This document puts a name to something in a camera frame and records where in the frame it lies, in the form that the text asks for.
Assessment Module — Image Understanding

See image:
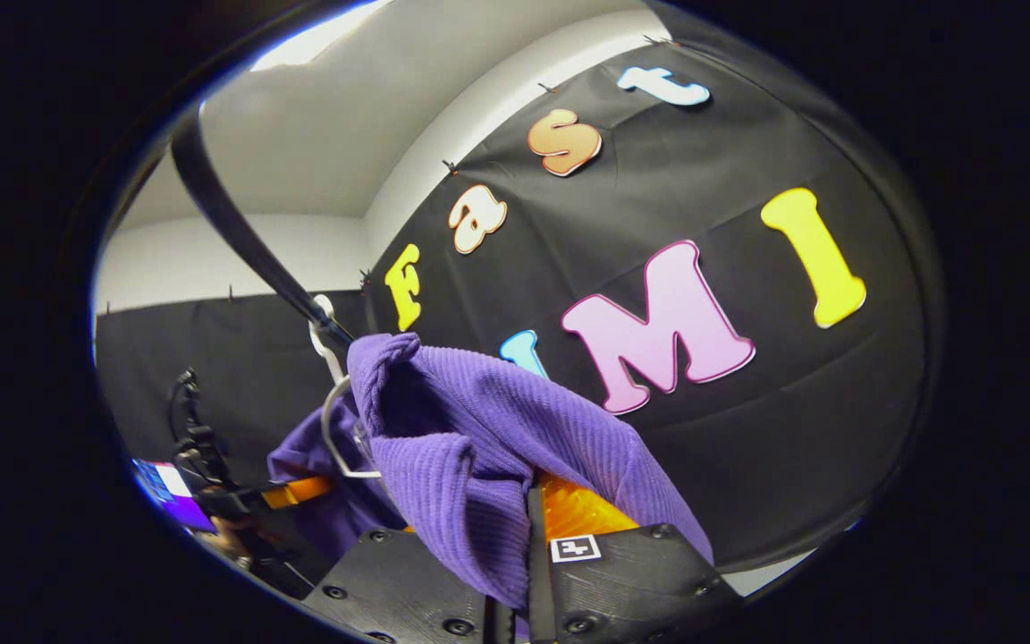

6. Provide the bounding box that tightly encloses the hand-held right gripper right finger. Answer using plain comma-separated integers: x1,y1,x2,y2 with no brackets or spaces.
528,472,742,644

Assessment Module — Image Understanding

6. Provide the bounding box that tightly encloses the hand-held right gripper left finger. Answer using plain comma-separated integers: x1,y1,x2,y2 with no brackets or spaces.
300,528,516,644

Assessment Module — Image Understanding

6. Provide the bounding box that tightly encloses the purple ribbed knit garment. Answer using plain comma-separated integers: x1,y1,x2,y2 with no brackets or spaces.
266,333,714,618

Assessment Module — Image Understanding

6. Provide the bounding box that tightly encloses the white clothes hanger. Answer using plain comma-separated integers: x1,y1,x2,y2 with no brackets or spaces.
308,293,384,481

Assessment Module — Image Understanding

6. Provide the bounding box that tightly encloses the black backdrop cloth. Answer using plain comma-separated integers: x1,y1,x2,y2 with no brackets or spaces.
95,40,945,573

